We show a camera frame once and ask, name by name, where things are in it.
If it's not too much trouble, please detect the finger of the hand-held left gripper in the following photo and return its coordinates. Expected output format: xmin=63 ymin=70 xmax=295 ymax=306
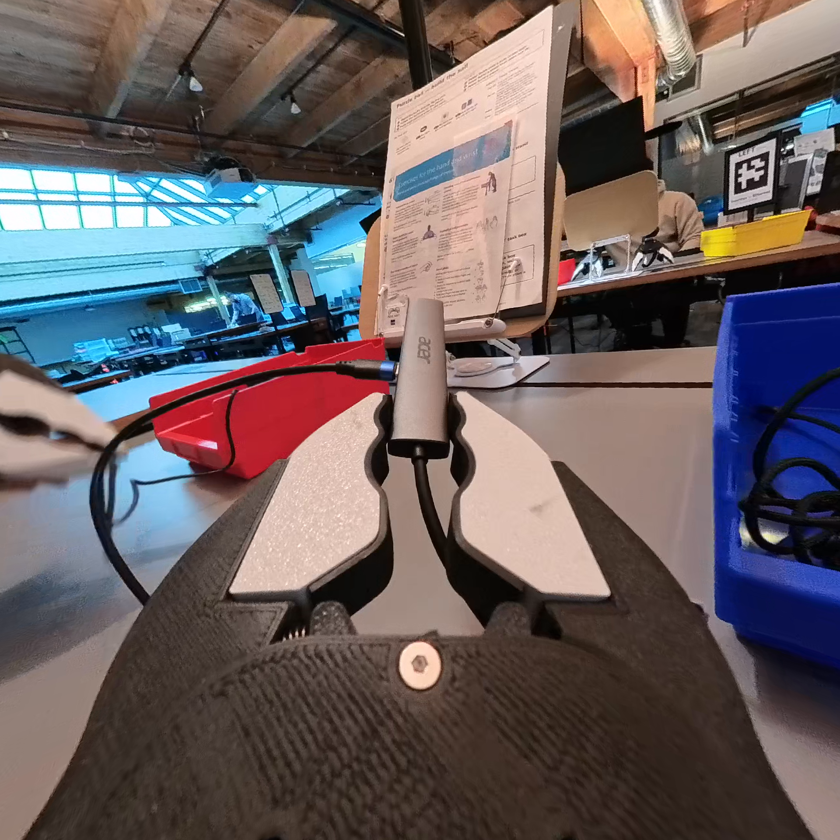
xmin=0 ymin=445 xmax=101 ymax=490
xmin=0 ymin=371 xmax=121 ymax=452

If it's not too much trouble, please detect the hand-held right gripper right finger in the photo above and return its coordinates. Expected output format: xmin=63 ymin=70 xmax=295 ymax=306
xmin=448 ymin=392 xmax=613 ymax=618

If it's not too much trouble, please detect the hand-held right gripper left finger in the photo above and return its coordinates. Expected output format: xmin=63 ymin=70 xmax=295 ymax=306
xmin=228 ymin=392 xmax=395 ymax=616

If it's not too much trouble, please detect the red plastic bin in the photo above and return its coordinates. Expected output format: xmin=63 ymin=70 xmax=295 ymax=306
xmin=150 ymin=338 xmax=389 ymax=480

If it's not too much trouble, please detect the black cable blue ring plug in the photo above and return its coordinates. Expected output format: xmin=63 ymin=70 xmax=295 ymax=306
xmin=91 ymin=360 xmax=399 ymax=606

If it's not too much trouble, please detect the grey USB hub dark print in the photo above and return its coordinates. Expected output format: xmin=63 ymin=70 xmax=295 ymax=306
xmin=387 ymin=298 xmax=455 ymax=565

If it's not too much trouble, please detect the blue plastic bin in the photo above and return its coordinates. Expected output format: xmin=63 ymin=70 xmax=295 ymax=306
xmin=713 ymin=282 xmax=840 ymax=672

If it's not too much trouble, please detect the black braided cable with tie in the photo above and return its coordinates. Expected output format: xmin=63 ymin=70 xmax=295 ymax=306
xmin=738 ymin=456 xmax=840 ymax=568

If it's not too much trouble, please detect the grey desk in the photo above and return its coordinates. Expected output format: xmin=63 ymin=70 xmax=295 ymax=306
xmin=0 ymin=346 xmax=840 ymax=840

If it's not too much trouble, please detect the wooden document stand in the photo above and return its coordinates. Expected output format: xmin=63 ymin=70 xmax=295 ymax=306
xmin=360 ymin=3 xmax=578 ymax=389

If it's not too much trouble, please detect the clear acrylic holder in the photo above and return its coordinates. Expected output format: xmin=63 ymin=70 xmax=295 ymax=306
xmin=588 ymin=235 xmax=634 ymax=274

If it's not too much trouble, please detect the ceiling projector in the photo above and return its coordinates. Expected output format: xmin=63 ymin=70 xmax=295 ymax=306
xmin=203 ymin=157 xmax=257 ymax=198

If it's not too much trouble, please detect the blue header exercise sheet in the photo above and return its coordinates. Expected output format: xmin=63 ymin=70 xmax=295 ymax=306
xmin=379 ymin=118 xmax=516 ymax=309

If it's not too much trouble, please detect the neighbouring wooden table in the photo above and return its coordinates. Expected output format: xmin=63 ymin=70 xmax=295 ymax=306
xmin=532 ymin=230 xmax=840 ymax=349

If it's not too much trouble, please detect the yellow plastic bin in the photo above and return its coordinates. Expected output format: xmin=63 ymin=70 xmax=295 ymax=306
xmin=699 ymin=210 xmax=812 ymax=258

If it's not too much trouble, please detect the black framed marker sign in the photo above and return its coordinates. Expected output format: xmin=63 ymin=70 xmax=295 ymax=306
xmin=724 ymin=134 xmax=782 ymax=216

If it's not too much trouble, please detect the white instruction sheet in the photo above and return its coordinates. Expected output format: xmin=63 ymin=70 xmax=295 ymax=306
xmin=377 ymin=7 xmax=555 ymax=322

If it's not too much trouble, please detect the black ceiling pole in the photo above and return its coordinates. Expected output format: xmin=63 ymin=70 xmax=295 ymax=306
xmin=398 ymin=0 xmax=435 ymax=86

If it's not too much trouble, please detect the silver air duct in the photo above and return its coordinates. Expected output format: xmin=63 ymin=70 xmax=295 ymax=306
xmin=640 ymin=0 xmax=698 ymax=91

